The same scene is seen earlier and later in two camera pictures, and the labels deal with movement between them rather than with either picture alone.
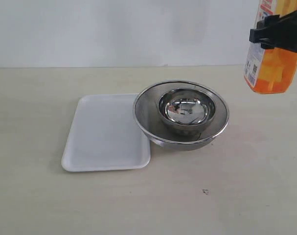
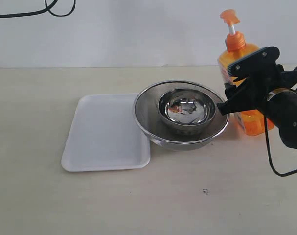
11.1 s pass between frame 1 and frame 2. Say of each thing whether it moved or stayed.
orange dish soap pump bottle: moved
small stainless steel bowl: stayed
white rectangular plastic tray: stayed
